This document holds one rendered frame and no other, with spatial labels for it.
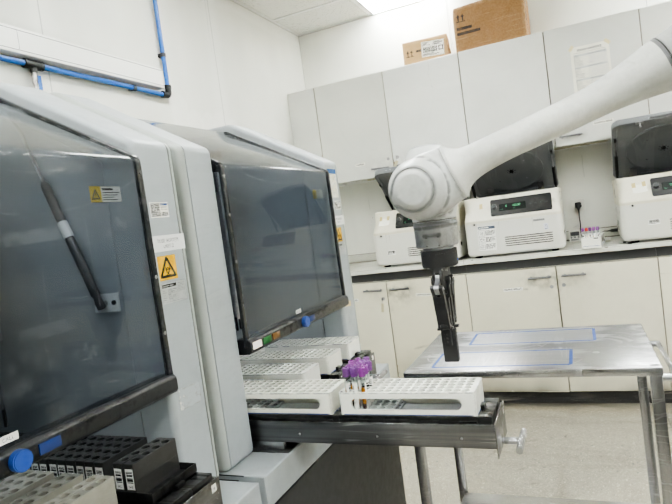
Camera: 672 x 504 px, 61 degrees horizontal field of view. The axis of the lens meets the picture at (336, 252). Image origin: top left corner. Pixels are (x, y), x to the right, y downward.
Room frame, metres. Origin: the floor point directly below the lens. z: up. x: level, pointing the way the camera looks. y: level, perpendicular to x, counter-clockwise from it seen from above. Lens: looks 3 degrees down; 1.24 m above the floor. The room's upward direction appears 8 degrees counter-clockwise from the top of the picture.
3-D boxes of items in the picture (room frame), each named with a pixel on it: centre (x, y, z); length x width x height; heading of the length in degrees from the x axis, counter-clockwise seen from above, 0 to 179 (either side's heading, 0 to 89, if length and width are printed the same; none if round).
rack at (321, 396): (1.34, 0.17, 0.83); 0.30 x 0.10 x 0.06; 66
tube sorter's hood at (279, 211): (1.66, 0.34, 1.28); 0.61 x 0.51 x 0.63; 156
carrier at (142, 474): (0.99, 0.37, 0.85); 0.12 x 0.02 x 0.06; 157
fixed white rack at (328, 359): (1.67, 0.18, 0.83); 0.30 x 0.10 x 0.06; 66
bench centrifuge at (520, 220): (3.60, -1.16, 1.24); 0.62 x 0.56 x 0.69; 157
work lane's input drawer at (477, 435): (1.27, 0.01, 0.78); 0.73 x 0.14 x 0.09; 66
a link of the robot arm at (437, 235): (1.17, -0.21, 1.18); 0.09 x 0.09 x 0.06
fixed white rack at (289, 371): (1.53, 0.24, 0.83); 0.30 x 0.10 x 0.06; 66
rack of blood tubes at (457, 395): (1.21, -0.12, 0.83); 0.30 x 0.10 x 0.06; 66
